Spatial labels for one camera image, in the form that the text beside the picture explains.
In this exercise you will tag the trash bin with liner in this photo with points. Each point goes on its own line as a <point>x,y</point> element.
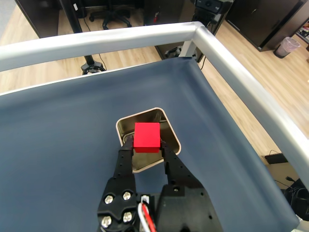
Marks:
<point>286,48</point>

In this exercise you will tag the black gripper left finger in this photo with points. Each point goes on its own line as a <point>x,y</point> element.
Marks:
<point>120,188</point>

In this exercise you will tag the black stand with base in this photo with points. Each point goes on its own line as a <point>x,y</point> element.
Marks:
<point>90,60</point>

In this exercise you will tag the black office chair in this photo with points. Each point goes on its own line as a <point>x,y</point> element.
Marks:
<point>113,17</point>

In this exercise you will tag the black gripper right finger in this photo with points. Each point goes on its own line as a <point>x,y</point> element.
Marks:
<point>183,200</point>

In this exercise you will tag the black computer tower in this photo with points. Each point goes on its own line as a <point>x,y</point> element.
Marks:
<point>173,12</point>

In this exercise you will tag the red cube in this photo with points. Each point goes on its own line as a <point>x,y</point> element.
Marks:
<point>147,137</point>

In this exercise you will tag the square metal tin container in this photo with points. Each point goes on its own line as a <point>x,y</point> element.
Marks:
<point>147,162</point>

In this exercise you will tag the silver table frame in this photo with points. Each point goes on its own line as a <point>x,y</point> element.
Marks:
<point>96,41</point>

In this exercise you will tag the blue table mat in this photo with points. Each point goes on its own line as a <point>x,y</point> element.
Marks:
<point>60,145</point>

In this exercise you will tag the black cabinet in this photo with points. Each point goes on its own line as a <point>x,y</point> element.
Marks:
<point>260,19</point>
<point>36,17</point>

